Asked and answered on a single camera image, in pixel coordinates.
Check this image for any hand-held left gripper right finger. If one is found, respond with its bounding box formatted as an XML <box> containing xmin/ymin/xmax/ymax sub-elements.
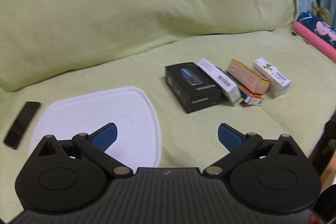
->
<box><xmin>204</xmin><ymin>123</ymin><xmax>298</xmax><ymax>178</ymax></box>

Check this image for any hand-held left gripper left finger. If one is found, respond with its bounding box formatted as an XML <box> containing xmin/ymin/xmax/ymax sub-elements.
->
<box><xmin>37</xmin><ymin>123</ymin><xmax>132</xmax><ymax>178</ymax></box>

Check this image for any white plastic lid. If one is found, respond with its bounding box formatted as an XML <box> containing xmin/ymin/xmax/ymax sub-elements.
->
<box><xmin>29</xmin><ymin>86</ymin><xmax>162</xmax><ymax>168</ymax></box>

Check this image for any black product box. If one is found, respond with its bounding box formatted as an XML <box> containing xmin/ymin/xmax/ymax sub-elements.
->
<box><xmin>165</xmin><ymin>61</ymin><xmax>222</xmax><ymax>114</ymax></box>

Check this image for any white green medicine box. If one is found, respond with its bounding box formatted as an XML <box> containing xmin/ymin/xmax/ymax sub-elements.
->
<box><xmin>197</xmin><ymin>58</ymin><xmax>243</xmax><ymax>107</ymax></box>

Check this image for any peach yellow-edged medicine box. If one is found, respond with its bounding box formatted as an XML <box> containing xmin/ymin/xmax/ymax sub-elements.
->
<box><xmin>226</xmin><ymin>59</ymin><xmax>271</xmax><ymax>95</ymax></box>

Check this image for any small colourful medicine box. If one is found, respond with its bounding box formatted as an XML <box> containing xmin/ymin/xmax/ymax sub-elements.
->
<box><xmin>238</xmin><ymin>85</ymin><xmax>264</xmax><ymax>107</ymax></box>

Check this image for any pink bird print medicine box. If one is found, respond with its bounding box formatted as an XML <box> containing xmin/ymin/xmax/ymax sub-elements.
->
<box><xmin>253</xmin><ymin>57</ymin><xmax>292</xmax><ymax>98</ymax></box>

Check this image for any black smartphone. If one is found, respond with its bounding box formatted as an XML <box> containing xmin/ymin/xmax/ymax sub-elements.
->
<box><xmin>3</xmin><ymin>101</ymin><xmax>42</xmax><ymax>150</ymax></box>

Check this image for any pink ribbed roll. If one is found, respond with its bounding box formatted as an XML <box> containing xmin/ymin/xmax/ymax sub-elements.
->
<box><xmin>293</xmin><ymin>21</ymin><xmax>336</xmax><ymax>62</ymax></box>

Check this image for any dark blue printed cushion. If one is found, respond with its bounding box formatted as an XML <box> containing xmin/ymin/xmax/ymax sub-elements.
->
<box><xmin>298</xmin><ymin>11</ymin><xmax>336</xmax><ymax>47</ymax></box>

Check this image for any light printed cloth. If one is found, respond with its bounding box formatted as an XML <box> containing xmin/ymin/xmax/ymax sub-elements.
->
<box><xmin>295</xmin><ymin>0</ymin><xmax>331</xmax><ymax>25</ymax></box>

